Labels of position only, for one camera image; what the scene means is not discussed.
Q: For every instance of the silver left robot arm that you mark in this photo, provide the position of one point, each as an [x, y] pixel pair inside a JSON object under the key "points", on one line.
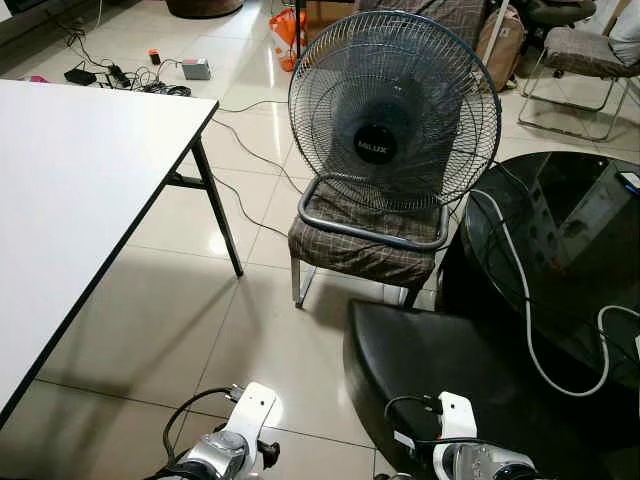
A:
{"points": [[215, 458]]}

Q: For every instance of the round black glass table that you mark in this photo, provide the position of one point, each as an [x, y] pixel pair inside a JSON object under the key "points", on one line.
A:
{"points": [[572, 250]]}

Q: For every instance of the grey pillow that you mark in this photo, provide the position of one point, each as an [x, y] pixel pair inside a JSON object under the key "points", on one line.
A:
{"points": [[626, 30]]}

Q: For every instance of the brown bag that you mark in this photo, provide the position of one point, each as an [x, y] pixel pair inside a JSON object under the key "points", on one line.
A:
{"points": [[500, 46]]}

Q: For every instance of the black leather seat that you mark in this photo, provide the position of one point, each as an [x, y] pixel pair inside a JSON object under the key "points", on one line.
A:
{"points": [[430, 362]]}

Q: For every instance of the black office chair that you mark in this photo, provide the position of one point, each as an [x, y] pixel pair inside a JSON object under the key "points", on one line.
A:
{"points": [[558, 10]]}

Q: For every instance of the plaid cushioned metal chair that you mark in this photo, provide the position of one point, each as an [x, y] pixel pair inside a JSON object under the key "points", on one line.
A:
{"points": [[360, 256]]}

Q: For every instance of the black MILUX electric fan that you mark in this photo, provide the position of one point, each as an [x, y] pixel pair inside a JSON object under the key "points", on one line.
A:
{"points": [[375, 146]]}

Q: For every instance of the plaid chair backrest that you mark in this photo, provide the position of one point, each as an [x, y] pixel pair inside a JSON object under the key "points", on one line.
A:
{"points": [[460, 16]]}

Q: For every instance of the orange plastic bag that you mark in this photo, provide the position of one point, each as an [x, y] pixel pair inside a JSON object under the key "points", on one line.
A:
{"points": [[288, 30]]}

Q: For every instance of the black metal table leg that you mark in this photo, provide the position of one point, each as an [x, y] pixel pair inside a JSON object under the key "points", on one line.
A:
{"points": [[223, 225]]}

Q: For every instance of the small grey box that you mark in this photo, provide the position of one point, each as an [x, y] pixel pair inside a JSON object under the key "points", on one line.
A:
{"points": [[196, 69]]}

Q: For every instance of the dark round base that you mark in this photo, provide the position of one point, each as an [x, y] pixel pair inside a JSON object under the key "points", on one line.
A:
{"points": [[203, 6]]}

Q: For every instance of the small orange black device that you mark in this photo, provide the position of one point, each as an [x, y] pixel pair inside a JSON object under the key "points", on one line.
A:
{"points": [[154, 56]]}

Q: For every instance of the black power strip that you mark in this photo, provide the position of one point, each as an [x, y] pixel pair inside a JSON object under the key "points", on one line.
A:
{"points": [[119, 76]]}

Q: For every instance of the black power adapter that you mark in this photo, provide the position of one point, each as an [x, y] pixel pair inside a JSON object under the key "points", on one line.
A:
{"points": [[80, 76]]}

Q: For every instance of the small pink object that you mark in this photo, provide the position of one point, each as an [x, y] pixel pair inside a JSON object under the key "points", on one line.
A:
{"points": [[36, 78]]}

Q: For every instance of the plaid chair with chrome frame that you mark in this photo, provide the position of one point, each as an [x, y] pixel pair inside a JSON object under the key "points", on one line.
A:
{"points": [[585, 50]]}

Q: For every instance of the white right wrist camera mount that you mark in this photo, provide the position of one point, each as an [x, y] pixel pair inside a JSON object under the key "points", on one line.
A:
{"points": [[457, 416]]}

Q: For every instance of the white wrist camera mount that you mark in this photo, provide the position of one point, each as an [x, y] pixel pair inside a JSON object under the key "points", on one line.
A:
{"points": [[457, 416], [252, 410]]}

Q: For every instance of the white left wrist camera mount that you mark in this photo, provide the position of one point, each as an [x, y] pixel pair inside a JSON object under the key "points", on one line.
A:
{"points": [[252, 410]]}

